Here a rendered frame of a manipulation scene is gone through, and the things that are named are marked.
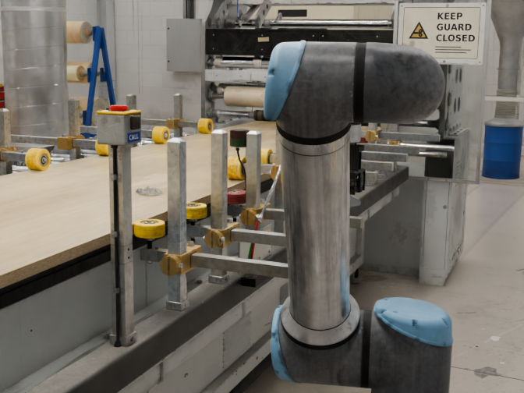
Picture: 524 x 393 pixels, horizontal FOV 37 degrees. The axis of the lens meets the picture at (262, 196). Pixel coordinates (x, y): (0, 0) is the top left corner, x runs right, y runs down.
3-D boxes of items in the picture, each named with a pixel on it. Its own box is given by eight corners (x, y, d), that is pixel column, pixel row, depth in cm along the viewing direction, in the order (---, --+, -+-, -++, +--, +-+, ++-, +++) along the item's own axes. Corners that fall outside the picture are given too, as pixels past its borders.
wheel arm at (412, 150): (419, 154, 328) (420, 146, 328) (418, 154, 325) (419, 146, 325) (335, 148, 341) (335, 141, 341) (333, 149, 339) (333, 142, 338)
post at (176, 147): (186, 323, 204) (185, 137, 195) (180, 327, 200) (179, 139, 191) (175, 321, 205) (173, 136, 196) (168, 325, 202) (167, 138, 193)
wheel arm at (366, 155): (408, 161, 306) (408, 152, 305) (405, 162, 302) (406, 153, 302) (286, 153, 324) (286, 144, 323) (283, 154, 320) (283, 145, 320)
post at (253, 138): (259, 281, 250) (261, 130, 241) (255, 285, 247) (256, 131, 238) (249, 281, 251) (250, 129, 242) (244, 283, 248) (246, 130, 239)
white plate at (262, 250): (271, 253, 256) (272, 223, 254) (239, 274, 232) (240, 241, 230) (270, 253, 256) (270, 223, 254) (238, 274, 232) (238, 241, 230)
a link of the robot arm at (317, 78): (359, 404, 154) (366, 76, 106) (271, 396, 157) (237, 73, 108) (364, 342, 166) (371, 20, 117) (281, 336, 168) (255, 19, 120)
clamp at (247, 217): (270, 217, 252) (270, 202, 251) (254, 226, 240) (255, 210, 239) (254, 216, 254) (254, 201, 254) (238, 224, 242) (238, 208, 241)
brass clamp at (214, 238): (241, 239, 230) (242, 222, 229) (221, 249, 217) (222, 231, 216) (222, 237, 232) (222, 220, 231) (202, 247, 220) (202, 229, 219)
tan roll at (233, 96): (440, 115, 457) (441, 93, 454) (436, 116, 445) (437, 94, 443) (215, 104, 508) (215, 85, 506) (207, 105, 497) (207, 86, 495)
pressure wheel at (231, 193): (250, 224, 254) (251, 189, 252) (241, 229, 247) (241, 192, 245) (228, 221, 257) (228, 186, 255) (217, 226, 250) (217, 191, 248)
